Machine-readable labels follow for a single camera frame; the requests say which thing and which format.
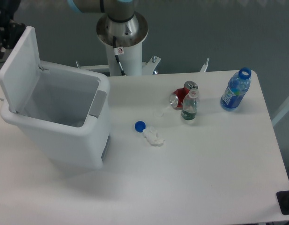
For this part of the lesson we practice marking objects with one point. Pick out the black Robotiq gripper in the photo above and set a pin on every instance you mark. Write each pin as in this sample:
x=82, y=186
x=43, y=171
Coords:
x=10, y=32

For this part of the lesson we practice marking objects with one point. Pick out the white trash can lid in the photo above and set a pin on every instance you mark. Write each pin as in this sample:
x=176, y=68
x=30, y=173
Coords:
x=20, y=70

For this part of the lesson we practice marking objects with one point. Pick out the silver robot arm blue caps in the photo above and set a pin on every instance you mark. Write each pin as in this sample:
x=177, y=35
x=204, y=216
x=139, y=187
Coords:
x=119, y=11

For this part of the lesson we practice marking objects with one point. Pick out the white plastic trash can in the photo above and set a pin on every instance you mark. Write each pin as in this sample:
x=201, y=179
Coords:
x=63, y=110

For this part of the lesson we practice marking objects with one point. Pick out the blue bottle cap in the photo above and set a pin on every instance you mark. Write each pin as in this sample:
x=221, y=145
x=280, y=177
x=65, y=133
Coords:
x=140, y=126

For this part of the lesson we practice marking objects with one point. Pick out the crushed red soda can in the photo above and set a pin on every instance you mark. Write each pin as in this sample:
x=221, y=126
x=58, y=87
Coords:
x=176, y=98

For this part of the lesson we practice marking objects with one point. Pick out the crumpled white tissue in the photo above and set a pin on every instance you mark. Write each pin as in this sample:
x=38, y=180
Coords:
x=151, y=134

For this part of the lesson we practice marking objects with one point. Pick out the small clear green-label bottle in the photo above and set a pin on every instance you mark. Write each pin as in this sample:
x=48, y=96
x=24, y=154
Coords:
x=190, y=104

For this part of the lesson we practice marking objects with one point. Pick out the blue plastic drink bottle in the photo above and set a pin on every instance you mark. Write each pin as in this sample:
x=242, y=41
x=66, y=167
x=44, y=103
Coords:
x=237, y=87

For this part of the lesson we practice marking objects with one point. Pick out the black device at table edge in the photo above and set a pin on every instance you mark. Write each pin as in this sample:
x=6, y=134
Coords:
x=283, y=201

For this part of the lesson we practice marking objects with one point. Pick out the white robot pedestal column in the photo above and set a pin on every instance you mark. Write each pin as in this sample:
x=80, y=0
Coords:
x=123, y=45

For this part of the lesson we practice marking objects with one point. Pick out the white bracket behind table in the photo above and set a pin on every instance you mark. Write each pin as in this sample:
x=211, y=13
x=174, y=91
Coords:
x=204, y=66

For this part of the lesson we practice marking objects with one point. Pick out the white frame leg right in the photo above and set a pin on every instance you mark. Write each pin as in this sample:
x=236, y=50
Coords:
x=281, y=112

